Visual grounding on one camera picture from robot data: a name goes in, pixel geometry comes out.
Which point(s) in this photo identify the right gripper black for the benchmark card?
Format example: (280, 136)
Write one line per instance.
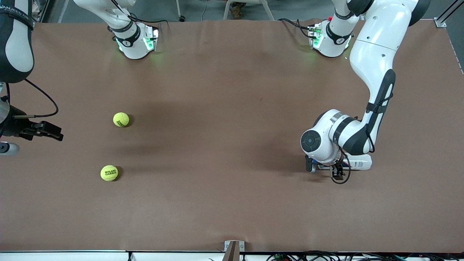
(13, 127)

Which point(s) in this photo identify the blue white tennis ball can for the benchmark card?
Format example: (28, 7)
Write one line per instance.
(360, 162)

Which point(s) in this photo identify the yellow-green tennis ball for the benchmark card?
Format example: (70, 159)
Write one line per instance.
(121, 119)
(109, 173)

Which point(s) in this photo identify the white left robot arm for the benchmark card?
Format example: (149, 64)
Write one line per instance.
(373, 54)

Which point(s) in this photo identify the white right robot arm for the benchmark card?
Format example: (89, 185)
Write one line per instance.
(14, 50)

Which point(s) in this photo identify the brown table cover sheet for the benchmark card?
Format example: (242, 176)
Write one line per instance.
(232, 199)

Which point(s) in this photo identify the white pole with caster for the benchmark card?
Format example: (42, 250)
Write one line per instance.
(181, 18)

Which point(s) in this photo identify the small brown floor object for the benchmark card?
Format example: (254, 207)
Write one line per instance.
(237, 11)

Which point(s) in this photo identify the white table edge rail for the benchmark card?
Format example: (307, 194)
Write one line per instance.
(72, 256)

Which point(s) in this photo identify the metal table edge bracket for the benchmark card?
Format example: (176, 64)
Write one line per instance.
(233, 250)

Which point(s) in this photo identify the white stool frame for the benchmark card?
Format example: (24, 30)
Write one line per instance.
(269, 12)

